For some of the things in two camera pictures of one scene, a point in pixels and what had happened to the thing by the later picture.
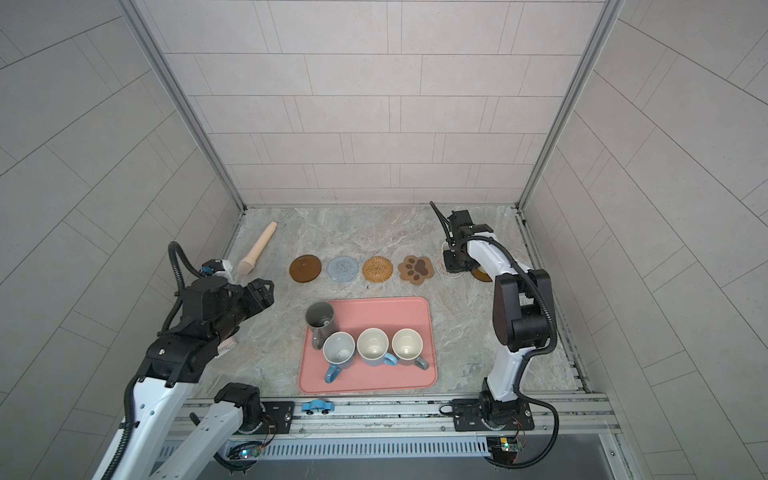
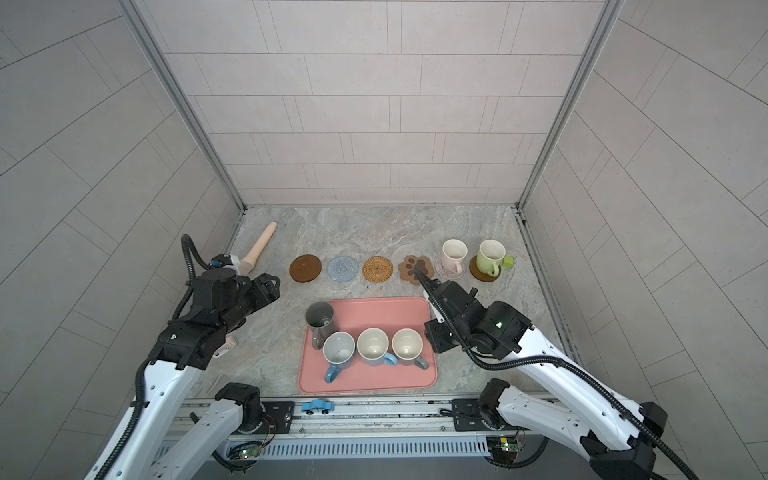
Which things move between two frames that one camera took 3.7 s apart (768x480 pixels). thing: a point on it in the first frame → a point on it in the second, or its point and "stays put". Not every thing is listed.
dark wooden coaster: (481, 274) stays put
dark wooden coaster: (305, 268) stays put
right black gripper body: (458, 262) → (446, 334)
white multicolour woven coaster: (441, 268) stays put
